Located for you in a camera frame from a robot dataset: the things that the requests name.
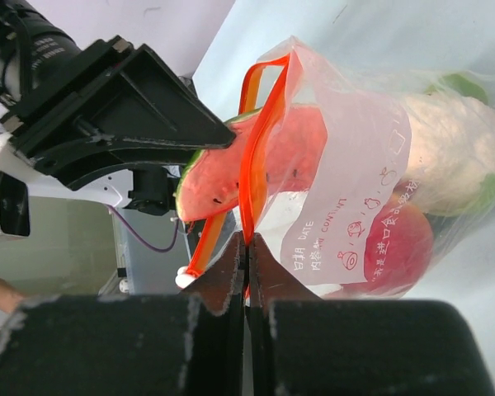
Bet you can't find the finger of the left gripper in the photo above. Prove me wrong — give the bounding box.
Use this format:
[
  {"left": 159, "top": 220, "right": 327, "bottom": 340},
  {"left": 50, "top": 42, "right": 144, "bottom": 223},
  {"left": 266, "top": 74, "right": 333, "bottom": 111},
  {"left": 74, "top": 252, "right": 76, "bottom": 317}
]
[{"left": 86, "top": 45, "right": 235, "bottom": 149}]

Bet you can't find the clear orange zip top bag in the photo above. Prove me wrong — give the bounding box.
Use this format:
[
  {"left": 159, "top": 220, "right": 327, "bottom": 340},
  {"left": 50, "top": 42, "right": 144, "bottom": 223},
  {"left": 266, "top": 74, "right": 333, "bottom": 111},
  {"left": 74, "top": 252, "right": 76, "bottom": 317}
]
[{"left": 175, "top": 37, "right": 495, "bottom": 298}]

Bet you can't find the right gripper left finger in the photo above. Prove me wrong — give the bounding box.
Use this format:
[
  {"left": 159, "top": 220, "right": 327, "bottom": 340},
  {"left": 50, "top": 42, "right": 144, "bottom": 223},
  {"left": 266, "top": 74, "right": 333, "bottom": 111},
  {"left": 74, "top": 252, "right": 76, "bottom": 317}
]
[{"left": 0, "top": 233, "right": 245, "bottom": 395}]

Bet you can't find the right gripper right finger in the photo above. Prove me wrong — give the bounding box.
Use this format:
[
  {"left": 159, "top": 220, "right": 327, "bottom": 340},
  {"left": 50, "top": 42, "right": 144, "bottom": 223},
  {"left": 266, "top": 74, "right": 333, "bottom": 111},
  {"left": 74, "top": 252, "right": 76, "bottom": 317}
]
[{"left": 247, "top": 235, "right": 495, "bottom": 395}]

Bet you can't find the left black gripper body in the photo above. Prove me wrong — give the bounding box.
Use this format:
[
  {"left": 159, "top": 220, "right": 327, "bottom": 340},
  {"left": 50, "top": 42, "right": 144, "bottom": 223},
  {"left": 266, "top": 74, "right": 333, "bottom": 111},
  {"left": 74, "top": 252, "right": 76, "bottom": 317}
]
[{"left": 0, "top": 35, "right": 149, "bottom": 191}]

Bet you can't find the red watermelon slice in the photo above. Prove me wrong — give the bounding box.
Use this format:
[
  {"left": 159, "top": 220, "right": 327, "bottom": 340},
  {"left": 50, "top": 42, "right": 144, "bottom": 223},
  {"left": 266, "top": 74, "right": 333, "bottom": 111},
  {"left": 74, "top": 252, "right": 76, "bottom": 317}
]
[{"left": 175, "top": 105, "right": 328, "bottom": 223}]

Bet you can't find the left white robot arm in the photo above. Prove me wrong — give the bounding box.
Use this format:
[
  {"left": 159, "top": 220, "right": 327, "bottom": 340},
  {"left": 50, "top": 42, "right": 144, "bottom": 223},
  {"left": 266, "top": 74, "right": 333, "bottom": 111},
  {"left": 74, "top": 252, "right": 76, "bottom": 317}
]
[{"left": 0, "top": 1, "right": 235, "bottom": 191}]

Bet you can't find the red apple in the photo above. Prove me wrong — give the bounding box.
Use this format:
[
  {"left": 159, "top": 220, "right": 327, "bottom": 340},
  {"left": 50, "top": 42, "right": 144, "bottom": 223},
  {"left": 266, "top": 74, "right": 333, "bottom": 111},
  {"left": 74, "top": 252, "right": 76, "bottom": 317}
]
[{"left": 333, "top": 194, "right": 434, "bottom": 298}]

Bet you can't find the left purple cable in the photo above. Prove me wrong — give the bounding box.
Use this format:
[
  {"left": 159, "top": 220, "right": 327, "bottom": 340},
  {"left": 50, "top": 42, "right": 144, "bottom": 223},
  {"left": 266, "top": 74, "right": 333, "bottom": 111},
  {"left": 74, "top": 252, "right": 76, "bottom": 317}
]
[{"left": 106, "top": 204, "right": 182, "bottom": 253}]

